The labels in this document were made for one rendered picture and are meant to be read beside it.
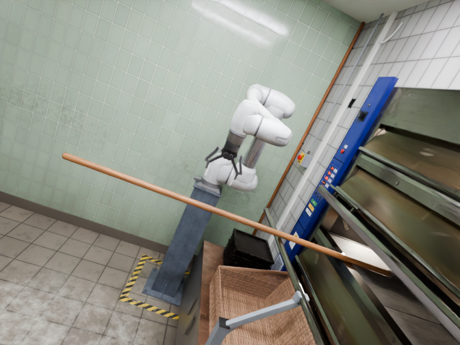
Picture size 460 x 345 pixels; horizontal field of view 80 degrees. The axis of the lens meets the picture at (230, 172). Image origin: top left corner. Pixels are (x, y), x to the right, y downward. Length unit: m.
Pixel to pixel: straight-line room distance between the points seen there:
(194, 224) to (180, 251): 0.26
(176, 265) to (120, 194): 0.87
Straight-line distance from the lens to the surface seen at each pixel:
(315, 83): 2.55
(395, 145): 1.61
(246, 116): 1.27
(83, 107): 2.63
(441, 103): 1.54
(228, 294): 1.89
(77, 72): 2.62
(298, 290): 1.14
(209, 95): 2.40
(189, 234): 2.19
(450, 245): 1.24
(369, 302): 1.42
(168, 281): 2.47
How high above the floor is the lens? 1.73
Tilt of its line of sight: 16 degrees down
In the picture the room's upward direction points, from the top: 25 degrees clockwise
